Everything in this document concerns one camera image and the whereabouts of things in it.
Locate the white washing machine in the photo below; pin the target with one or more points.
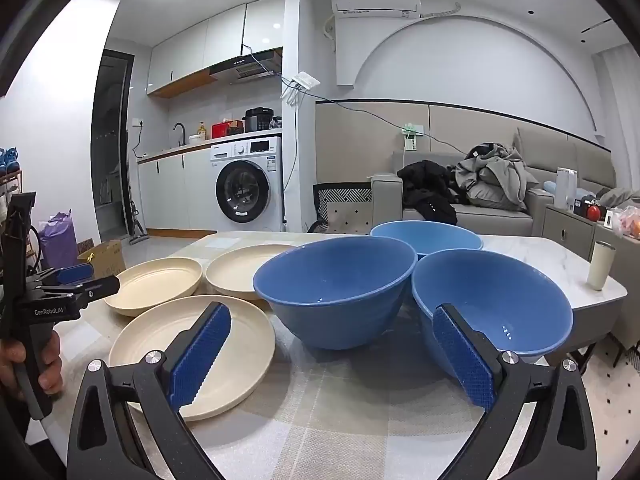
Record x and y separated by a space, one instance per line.
260 160

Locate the shoe rack with shoes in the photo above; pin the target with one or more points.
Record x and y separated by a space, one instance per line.
9 160

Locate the light blue pillow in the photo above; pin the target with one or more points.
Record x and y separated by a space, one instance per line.
548 186

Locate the black range hood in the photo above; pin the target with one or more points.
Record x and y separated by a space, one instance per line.
245 67

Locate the red box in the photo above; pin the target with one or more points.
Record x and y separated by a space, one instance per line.
226 130

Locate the wall socket with charger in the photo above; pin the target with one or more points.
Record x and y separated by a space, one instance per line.
410 137

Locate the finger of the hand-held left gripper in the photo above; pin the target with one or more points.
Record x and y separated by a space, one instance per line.
75 274
95 289

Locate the purple bag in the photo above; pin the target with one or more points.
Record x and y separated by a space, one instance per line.
57 245

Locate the white lower cabinets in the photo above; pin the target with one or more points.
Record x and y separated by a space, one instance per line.
170 190

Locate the black jacket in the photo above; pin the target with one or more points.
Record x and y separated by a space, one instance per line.
430 190

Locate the grey sofa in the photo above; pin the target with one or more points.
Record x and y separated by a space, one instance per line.
500 220

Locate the grey blanket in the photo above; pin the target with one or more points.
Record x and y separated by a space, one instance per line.
620 197

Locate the bag of oranges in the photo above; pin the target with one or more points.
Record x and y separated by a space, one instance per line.
629 222

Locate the white marble table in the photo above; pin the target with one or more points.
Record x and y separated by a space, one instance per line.
545 265

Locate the black pressure cooker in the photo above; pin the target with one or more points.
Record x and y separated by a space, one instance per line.
259 120

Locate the red apple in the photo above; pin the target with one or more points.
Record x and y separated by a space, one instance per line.
593 212

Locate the white humidifier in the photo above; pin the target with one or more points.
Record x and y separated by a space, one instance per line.
566 187

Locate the cream tumbler cup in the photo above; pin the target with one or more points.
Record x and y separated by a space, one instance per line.
600 270

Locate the white cabinets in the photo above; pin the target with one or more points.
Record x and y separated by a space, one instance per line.
170 190
200 45

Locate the stick vacuum cleaner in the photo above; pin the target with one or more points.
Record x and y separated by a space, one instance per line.
137 232

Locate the white upper cabinets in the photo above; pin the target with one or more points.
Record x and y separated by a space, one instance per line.
200 45

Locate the yellow bottle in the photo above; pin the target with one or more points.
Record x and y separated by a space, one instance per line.
201 129

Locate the white router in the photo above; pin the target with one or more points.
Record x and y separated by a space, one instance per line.
302 82

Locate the dark glass door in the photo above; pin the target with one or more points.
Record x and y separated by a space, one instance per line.
110 150

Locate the light blue bowl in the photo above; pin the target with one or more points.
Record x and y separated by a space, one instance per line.
425 237

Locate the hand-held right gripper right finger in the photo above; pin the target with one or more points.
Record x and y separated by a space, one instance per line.
465 360

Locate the person's left hand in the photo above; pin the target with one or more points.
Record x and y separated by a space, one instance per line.
52 365

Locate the dark blue bowl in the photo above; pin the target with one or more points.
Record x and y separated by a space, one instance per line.
500 290
340 310

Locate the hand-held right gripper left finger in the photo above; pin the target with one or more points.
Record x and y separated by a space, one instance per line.
200 360

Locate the grey jacket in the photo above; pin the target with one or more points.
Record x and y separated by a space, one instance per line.
495 175

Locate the white air conditioner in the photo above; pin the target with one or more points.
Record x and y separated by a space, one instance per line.
375 2

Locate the kitchen faucet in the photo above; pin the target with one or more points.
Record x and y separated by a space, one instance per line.
180 132

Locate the checked tablecloth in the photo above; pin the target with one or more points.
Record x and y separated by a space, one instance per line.
325 410

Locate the cardboard box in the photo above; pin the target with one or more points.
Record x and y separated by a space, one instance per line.
107 260

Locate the grey side cabinet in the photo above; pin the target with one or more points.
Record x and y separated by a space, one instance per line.
575 235

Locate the cream plate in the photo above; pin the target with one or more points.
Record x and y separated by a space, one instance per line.
235 270
240 345
155 282

